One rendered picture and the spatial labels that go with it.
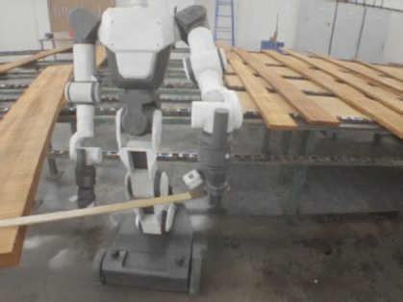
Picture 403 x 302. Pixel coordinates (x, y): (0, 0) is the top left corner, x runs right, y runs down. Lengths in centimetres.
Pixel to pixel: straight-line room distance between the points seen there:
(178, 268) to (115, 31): 113
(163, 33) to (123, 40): 15
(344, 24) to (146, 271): 742
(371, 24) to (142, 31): 767
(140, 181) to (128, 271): 52
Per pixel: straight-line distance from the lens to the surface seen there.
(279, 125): 145
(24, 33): 897
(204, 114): 65
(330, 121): 167
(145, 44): 102
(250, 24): 774
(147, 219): 154
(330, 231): 222
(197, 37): 99
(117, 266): 155
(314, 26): 761
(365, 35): 830
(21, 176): 98
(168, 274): 149
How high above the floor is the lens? 138
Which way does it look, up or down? 27 degrees down
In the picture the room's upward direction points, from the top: 3 degrees clockwise
